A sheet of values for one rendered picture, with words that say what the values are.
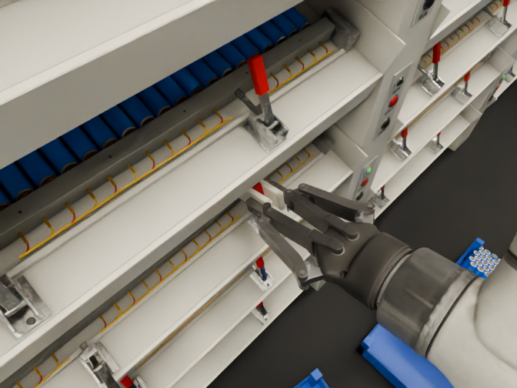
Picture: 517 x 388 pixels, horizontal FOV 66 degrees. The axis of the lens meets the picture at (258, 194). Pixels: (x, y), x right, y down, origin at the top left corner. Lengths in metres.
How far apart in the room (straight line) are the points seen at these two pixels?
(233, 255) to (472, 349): 0.31
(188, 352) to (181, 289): 0.19
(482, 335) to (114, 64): 0.32
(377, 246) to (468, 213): 0.95
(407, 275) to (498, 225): 0.99
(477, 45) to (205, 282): 0.73
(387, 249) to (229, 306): 0.38
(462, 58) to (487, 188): 0.60
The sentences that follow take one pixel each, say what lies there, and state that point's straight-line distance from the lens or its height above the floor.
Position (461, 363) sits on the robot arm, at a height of 0.67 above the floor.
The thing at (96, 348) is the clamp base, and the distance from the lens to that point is 0.52.
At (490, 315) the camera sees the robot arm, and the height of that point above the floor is 0.70.
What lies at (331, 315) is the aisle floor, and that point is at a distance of 1.08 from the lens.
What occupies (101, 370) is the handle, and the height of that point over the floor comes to 0.53.
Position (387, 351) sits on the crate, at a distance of 1.08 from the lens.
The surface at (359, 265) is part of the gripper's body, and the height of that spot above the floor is 0.65.
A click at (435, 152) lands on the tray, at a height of 0.14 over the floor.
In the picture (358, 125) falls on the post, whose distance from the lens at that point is 0.60.
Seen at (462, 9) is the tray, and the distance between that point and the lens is 0.69.
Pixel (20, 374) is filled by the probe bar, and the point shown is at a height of 0.55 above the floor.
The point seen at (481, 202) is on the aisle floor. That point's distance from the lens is 1.39.
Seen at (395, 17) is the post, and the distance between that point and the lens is 0.50.
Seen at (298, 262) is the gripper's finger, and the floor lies 0.62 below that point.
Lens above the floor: 1.00
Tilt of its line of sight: 55 degrees down
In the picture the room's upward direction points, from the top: straight up
